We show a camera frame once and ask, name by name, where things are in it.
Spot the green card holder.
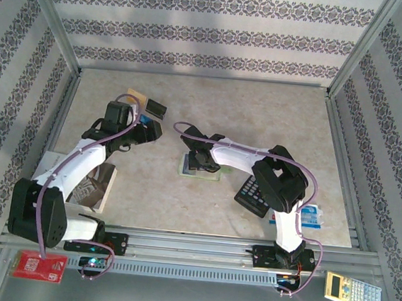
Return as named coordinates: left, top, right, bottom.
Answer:
left=177, top=151, right=235, bottom=183

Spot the dark blue card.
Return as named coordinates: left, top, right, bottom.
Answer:
left=180, top=154, right=201, bottom=176

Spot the black card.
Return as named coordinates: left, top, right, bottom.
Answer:
left=145, top=98, right=168, bottom=120

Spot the gold card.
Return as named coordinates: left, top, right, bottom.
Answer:
left=125, top=86, right=149, bottom=107

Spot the black calculator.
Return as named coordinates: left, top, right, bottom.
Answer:
left=233, top=175, right=274, bottom=219

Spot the book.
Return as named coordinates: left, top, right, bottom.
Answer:
left=33, top=149, right=119, bottom=216

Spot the blue and white box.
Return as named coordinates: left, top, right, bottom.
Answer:
left=267, top=199, right=325, bottom=229

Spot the small circuit board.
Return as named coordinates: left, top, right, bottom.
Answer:
left=276, top=273, right=301, bottom=288
left=78, top=255, right=108, bottom=270

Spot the red packet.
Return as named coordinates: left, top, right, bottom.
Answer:
left=9, top=249, right=69, bottom=284

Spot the yellow and grey scientific calculator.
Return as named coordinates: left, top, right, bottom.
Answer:
left=322, top=271, right=385, bottom=301

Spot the aluminium side rail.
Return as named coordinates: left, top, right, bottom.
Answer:
left=19, top=63, right=85, bottom=226
left=311, top=89, right=385, bottom=253

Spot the aluminium back rail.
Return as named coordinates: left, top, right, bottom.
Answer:
left=79, top=61, right=331, bottom=93

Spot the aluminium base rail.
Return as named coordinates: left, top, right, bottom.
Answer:
left=0, top=215, right=386, bottom=283

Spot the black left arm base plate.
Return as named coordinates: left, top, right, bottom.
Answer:
left=62, top=227, right=130, bottom=257

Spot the grey slotted cable duct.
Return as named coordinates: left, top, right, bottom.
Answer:
left=67, top=253, right=279, bottom=290

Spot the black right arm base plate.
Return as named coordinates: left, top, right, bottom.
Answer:
left=242, top=242, right=319, bottom=275

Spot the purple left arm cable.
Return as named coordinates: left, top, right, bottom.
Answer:
left=30, top=86, right=144, bottom=285

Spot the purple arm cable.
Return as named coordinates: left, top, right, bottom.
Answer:
left=157, top=120, right=335, bottom=300
left=30, top=86, right=144, bottom=285

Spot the aluminium frame post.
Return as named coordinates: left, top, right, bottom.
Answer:
left=325, top=0, right=402, bottom=105
left=11, top=0, right=89, bottom=74

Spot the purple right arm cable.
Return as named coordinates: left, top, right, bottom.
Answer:
left=157, top=120, right=335, bottom=300

